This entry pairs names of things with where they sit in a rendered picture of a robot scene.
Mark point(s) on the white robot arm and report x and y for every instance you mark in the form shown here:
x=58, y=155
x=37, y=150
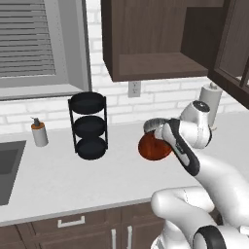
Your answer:
x=207, y=194

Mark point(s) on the red-brown bowl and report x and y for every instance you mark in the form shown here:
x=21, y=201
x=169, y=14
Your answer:
x=151, y=148

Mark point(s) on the dark wood open cabinet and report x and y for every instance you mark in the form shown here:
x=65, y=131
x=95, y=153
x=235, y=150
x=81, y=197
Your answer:
x=146, y=35

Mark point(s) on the dark wood cabinet door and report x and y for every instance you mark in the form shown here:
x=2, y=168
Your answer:
x=231, y=48

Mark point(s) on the black three-tier stand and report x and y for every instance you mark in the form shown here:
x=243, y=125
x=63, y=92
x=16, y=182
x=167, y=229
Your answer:
x=89, y=129

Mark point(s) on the white soap dispenser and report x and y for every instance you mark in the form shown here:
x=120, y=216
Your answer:
x=40, y=135

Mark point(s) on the white paper towel roll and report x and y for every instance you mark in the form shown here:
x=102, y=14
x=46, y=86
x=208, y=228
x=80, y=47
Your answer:
x=210, y=96

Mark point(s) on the dark wood drawer front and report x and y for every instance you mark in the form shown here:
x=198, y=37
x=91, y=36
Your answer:
x=97, y=219

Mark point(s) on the dark wood cupboard door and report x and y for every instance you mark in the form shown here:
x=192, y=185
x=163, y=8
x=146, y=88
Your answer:
x=144, y=230
x=81, y=240

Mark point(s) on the grey sink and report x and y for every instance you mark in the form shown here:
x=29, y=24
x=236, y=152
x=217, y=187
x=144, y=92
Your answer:
x=8, y=168

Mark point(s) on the window with grey blinds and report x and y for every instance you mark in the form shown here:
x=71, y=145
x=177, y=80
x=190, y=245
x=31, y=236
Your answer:
x=29, y=42

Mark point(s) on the dark wood cupboard front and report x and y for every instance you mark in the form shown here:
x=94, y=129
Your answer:
x=11, y=238

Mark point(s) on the grey wall outlet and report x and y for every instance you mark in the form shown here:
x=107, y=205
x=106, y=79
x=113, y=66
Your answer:
x=134, y=89

